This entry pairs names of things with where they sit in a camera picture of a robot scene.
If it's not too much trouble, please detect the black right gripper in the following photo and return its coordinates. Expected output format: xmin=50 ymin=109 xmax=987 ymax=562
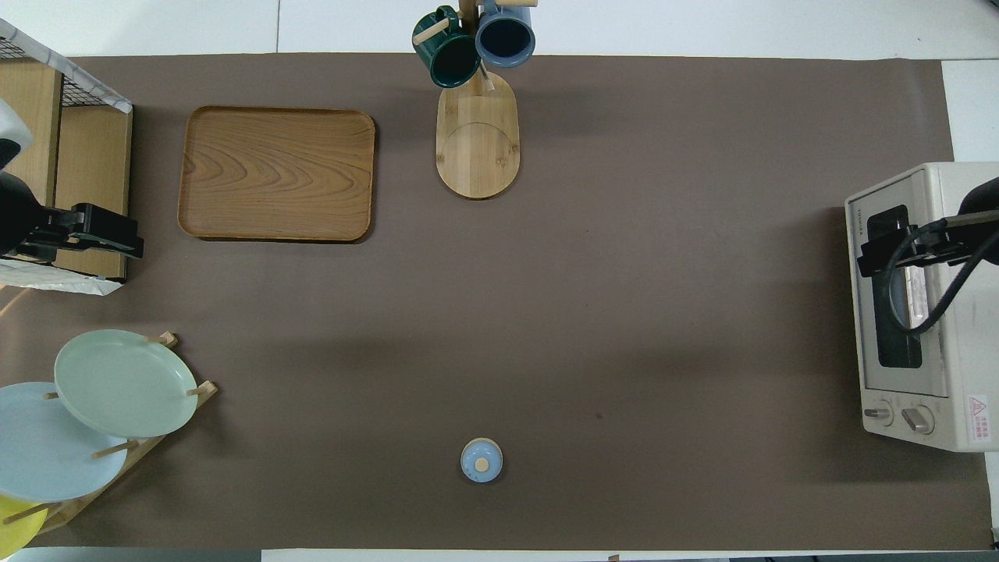
xmin=857 ymin=178 xmax=999 ymax=279

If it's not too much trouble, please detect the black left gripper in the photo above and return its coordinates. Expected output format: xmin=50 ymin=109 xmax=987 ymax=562
xmin=0 ymin=172 xmax=145 ymax=261

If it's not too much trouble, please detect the glass oven door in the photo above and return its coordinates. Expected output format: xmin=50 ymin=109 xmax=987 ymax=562
xmin=845 ymin=173 xmax=950 ymax=397

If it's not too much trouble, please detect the cream toaster oven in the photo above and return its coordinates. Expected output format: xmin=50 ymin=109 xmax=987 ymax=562
xmin=844 ymin=162 xmax=999 ymax=453

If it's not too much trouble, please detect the pale green plate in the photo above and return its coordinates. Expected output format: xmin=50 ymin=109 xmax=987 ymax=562
xmin=54 ymin=329 xmax=199 ymax=439

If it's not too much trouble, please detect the wooden serving tray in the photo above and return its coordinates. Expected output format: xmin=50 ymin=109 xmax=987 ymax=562
xmin=178 ymin=106 xmax=376 ymax=244

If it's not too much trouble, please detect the wooden plate rack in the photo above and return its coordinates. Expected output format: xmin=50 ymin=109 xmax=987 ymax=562
xmin=35 ymin=332 xmax=219 ymax=535

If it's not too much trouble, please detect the light blue racked plate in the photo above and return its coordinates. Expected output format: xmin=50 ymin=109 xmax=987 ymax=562
xmin=0 ymin=382 xmax=130 ymax=503

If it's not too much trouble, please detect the brown paper table mat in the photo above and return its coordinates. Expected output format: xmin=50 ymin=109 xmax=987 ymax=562
xmin=0 ymin=53 xmax=994 ymax=551

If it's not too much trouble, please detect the yellow plate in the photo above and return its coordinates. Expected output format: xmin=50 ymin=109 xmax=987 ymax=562
xmin=0 ymin=496 xmax=49 ymax=557

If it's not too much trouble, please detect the wooden mug tree stand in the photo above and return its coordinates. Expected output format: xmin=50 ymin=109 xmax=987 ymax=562
xmin=412 ymin=0 xmax=538 ymax=201

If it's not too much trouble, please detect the dark green mug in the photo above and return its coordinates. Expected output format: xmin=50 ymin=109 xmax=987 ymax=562
xmin=412 ymin=6 xmax=482 ymax=88

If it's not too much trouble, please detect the blue mug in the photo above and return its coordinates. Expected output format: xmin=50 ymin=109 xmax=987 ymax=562
xmin=475 ymin=0 xmax=537 ymax=69

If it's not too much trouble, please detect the wooden shelf with wire mesh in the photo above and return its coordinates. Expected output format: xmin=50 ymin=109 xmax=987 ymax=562
xmin=0 ymin=20 xmax=133 ymax=296

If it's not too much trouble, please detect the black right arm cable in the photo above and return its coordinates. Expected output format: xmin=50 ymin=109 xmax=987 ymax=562
xmin=873 ymin=222 xmax=999 ymax=336

